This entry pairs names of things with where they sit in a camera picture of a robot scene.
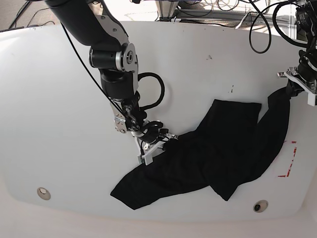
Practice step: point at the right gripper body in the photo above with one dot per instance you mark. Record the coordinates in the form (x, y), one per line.
(150, 141)

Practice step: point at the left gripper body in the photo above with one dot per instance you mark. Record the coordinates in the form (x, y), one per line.
(302, 79)

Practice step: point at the black t-shirt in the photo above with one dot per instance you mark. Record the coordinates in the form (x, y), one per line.
(231, 146)

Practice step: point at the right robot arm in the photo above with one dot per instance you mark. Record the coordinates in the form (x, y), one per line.
(115, 57)

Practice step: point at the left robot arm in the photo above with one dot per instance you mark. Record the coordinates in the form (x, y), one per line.
(306, 19)

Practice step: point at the red tape rectangle marking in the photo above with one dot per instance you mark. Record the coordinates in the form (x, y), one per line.
(284, 161)

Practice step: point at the left table grommet hole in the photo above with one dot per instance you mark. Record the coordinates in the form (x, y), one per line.
(43, 193)

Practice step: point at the table grommet hole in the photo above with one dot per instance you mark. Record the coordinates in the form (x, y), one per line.
(260, 206)
(43, 193)

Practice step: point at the right table grommet hole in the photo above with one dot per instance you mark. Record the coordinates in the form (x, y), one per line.
(260, 206)

